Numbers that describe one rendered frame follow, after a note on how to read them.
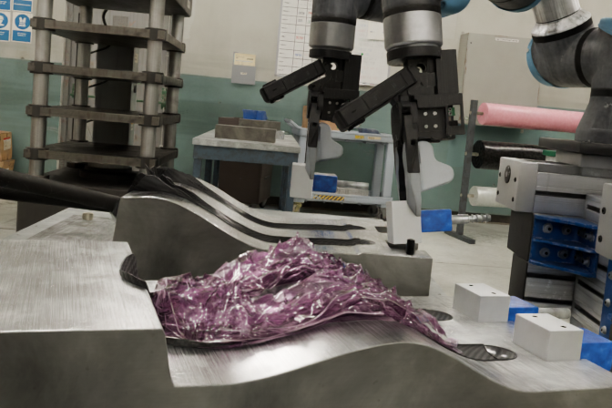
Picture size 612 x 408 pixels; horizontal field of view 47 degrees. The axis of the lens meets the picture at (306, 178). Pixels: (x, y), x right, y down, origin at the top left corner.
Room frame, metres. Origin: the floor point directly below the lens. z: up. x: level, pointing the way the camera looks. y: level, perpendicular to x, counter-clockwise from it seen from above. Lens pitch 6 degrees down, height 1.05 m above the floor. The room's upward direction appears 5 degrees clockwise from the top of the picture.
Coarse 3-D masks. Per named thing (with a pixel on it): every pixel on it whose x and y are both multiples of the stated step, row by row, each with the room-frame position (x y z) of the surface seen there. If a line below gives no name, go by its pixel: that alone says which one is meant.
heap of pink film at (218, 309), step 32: (256, 256) 0.65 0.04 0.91; (288, 256) 0.64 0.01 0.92; (320, 256) 0.65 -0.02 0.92; (160, 288) 0.58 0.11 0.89; (192, 288) 0.57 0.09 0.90; (224, 288) 0.54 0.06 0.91; (256, 288) 0.61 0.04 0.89; (320, 288) 0.56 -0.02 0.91; (352, 288) 0.54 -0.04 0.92; (384, 288) 0.57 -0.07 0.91; (160, 320) 0.54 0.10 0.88; (192, 320) 0.52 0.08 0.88; (224, 320) 0.52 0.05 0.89; (256, 320) 0.52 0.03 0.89; (288, 320) 0.51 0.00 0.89; (320, 320) 0.51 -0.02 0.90; (352, 320) 0.52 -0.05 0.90; (384, 320) 0.53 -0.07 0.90; (416, 320) 0.57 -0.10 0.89
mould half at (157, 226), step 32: (160, 192) 0.86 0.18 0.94; (224, 192) 1.07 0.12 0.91; (64, 224) 0.98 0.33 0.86; (96, 224) 1.00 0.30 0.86; (128, 224) 0.81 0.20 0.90; (160, 224) 0.81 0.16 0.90; (192, 224) 0.82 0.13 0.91; (224, 224) 0.85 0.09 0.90; (256, 224) 0.96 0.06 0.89; (352, 224) 1.03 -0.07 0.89; (384, 224) 1.05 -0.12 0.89; (160, 256) 0.81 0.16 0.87; (192, 256) 0.82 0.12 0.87; (224, 256) 0.82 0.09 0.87; (352, 256) 0.82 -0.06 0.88; (384, 256) 0.82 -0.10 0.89; (416, 256) 0.83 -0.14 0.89; (416, 288) 0.83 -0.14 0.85
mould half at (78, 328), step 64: (0, 256) 0.57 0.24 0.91; (64, 256) 0.59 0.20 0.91; (0, 320) 0.41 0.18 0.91; (64, 320) 0.42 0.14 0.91; (128, 320) 0.43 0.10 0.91; (0, 384) 0.39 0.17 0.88; (64, 384) 0.41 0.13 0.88; (128, 384) 0.42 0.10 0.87; (192, 384) 0.43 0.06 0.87; (256, 384) 0.45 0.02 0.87; (320, 384) 0.46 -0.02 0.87; (384, 384) 0.48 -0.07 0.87; (448, 384) 0.49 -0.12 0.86; (512, 384) 0.53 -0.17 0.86; (576, 384) 0.54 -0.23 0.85
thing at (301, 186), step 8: (296, 168) 1.15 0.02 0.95; (304, 168) 1.16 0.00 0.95; (296, 176) 1.15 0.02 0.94; (304, 176) 1.16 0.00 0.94; (320, 176) 1.16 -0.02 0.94; (328, 176) 1.16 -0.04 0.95; (336, 176) 1.17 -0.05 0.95; (296, 184) 1.15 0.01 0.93; (304, 184) 1.16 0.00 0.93; (312, 184) 1.16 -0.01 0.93; (320, 184) 1.16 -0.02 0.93; (328, 184) 1.16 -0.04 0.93; (336, 184) 1.16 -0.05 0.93; (344, 184) 1.18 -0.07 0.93; (352, 184) 1.18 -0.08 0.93; (360, 184) 1.18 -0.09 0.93; (368, 184) 1.18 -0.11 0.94; (296, 192) 1.15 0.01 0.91; (304, 192) 1.16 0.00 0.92
